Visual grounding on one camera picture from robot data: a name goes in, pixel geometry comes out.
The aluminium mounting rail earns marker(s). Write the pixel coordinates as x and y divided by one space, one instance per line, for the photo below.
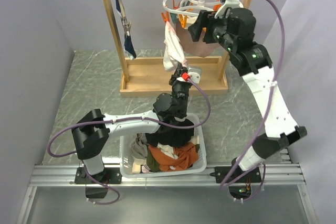
64 175

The wooden clip hanger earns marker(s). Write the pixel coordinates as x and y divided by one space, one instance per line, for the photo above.
124 21

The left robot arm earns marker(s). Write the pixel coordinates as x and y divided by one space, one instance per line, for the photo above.
93 130

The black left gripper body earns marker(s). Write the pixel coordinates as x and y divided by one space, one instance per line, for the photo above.
180 90

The black underwear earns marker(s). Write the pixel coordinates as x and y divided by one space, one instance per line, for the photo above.
169 136

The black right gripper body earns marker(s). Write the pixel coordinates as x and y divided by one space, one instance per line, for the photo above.
213 25

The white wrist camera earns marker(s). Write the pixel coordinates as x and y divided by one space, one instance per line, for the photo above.
222 12
194 73

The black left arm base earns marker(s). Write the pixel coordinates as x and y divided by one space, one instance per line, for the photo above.
110 175

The cream white garment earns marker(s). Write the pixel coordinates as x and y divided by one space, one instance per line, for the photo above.
167 150

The wooden clothes rack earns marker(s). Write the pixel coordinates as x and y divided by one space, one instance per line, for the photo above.
145 77

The pink beige underwear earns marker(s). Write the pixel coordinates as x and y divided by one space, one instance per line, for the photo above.
198 48

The navy blue underwear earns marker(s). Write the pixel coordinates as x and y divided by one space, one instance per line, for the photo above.
129 48

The grey garment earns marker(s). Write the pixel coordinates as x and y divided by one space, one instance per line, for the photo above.
139 147

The white clip hanger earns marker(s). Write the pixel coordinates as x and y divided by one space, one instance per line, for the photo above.
186 10

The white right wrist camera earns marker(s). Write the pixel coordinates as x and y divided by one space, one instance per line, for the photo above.
222 12

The white underwear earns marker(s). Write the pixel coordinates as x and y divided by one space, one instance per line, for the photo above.
173 54

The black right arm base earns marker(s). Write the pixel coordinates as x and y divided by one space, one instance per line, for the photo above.
241 189

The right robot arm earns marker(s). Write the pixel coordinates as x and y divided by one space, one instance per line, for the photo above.
235 33

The orange brown garment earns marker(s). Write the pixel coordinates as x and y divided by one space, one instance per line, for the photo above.
170 159

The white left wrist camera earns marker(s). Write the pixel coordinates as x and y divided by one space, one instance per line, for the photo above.
194 73

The white plastic laundry basket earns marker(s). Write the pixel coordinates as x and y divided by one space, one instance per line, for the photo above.
130 168

